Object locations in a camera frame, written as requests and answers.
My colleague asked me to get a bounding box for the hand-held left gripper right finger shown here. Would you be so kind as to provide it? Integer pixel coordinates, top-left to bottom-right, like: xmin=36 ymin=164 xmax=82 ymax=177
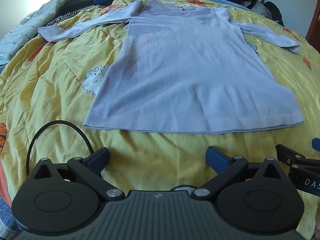
xmin=192 ymin=146 xmax=288 ymax=201

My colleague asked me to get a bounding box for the light blue long-sleeve shirt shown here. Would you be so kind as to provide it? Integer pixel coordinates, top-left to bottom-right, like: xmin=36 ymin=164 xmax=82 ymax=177
xmin=37 ymin=0 xmax=305 ymax=134

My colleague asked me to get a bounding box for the brown wooden door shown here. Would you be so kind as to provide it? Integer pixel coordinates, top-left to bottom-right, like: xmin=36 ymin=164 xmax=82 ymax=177
xmin=306 ymin=4 xmax=320 ymax=46

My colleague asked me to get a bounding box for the grey printed quilt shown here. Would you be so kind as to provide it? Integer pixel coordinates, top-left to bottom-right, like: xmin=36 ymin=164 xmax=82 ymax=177
xmin=0 ymin=0 xmax=93 ymax=66

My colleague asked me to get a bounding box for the zebra striped cloth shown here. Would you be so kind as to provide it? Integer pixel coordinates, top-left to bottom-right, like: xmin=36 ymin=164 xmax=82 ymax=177
xmin=46 ymin=8 xmax=88 ymax=27

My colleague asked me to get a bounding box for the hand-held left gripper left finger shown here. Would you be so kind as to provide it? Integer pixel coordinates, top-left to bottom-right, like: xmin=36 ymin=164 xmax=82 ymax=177
xmin=32 ymin=147 xmax=125 ymax=201

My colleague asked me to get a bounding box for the yellow printed blanket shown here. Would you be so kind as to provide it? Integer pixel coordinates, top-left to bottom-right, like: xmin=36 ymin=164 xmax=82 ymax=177
xmin=0 ymin=0 xmax=320 ymax=240

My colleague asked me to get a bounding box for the black cable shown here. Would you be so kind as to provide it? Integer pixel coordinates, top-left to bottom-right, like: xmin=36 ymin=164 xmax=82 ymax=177
xmin=26 ymin=120 xmax=95 ymax=173

